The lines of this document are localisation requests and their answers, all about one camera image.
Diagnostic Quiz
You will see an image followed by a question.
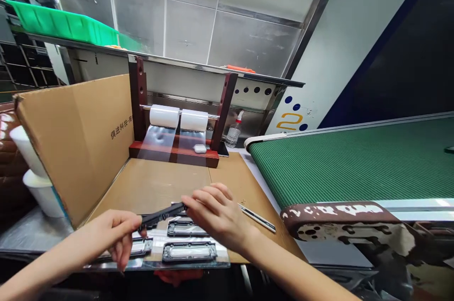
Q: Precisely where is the person's left hand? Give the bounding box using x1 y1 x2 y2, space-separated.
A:
84 209 148 274

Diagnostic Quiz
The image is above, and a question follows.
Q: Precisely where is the person's right hand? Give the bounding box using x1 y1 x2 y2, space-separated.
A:
181 182 262 256

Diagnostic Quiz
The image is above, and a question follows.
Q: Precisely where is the black plastic frame part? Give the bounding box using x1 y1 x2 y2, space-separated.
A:
161 241 218 264
102 236 154 261
136 201 189 235
166 218 210 238

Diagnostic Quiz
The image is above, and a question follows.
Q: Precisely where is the utility knife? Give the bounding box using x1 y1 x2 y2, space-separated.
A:
236 202 277 234

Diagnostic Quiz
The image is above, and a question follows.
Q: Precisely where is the red cloth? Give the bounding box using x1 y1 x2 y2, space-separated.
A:
155 268 205 288

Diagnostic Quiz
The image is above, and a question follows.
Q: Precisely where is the clear spray bottle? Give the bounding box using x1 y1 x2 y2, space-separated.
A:
225 109 246 149

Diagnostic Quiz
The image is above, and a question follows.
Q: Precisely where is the brown cardboard box panel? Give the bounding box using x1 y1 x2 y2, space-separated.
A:
12 74 306 267

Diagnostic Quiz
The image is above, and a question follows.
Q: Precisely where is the white film roll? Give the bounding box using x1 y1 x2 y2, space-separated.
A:
148 103 182 129
180 109 209 132

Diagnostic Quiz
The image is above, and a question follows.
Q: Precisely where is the dark red roll stand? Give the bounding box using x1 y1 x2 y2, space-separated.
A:
127 54 239 169

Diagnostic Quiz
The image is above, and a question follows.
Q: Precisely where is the brown leather seat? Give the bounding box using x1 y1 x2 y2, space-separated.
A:
0 100 38 211

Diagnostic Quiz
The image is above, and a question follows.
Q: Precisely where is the green belt conveyor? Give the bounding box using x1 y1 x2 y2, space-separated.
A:
244 111 454 301

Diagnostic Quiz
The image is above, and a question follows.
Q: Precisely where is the orange object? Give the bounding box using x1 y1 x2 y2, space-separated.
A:
226 64 256 75

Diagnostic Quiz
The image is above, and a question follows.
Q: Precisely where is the stainless steel shelf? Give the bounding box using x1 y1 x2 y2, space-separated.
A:
27 31 306 138

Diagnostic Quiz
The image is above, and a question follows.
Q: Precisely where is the clear acrylic panel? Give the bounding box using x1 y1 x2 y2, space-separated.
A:
163 0 221 65

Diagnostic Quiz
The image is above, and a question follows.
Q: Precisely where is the green plastic bin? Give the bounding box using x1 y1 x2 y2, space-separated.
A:
5 0 120 47

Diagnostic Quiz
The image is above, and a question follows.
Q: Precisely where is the black wire rack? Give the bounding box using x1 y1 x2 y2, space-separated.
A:
0 38 66 93

